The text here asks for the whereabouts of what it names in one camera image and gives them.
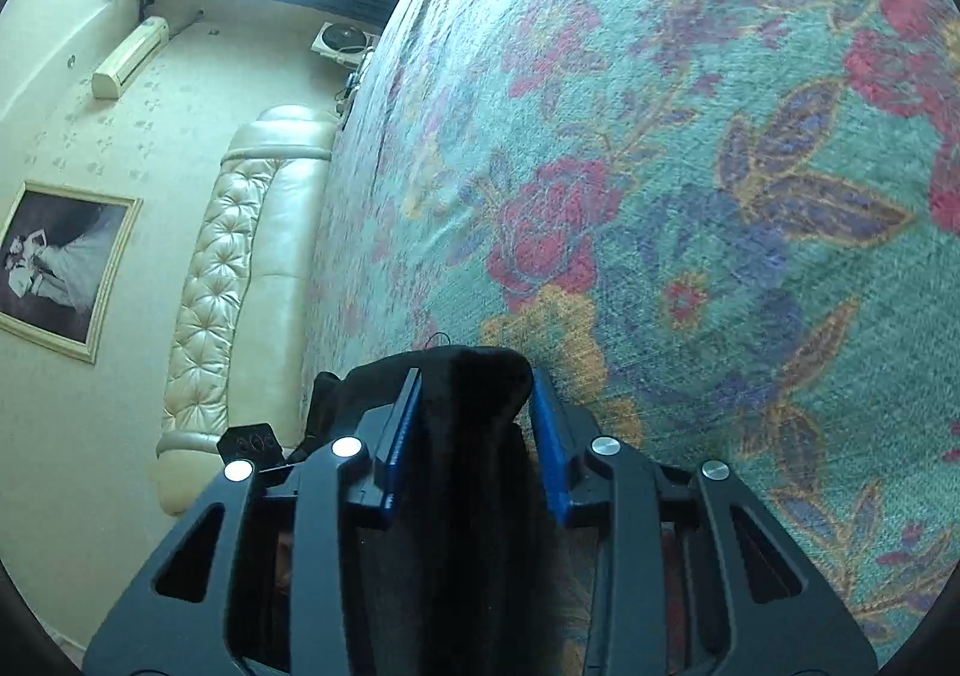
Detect framed wall photograph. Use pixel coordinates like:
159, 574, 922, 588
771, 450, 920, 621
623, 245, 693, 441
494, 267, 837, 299
2, 181, 142, 364

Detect black camera box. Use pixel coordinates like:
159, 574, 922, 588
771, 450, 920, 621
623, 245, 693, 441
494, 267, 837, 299
217, 422, 285, 470

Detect cream tufted leather headboard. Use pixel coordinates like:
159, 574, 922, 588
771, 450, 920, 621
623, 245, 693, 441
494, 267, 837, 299
151, 106, 338, 517

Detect black pants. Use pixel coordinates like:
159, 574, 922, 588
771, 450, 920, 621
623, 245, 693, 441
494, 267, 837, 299
301, 346, 594, 674

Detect white wall air conditioner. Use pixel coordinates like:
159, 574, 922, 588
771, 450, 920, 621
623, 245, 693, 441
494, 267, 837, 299
91, 16, 169, 101

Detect white round fan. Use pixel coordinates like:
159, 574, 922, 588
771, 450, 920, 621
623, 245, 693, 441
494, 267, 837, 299
311, 22, 379, 68

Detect floral green bedspread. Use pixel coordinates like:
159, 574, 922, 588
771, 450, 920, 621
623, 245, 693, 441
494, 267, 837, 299
302, 0, 958, 660

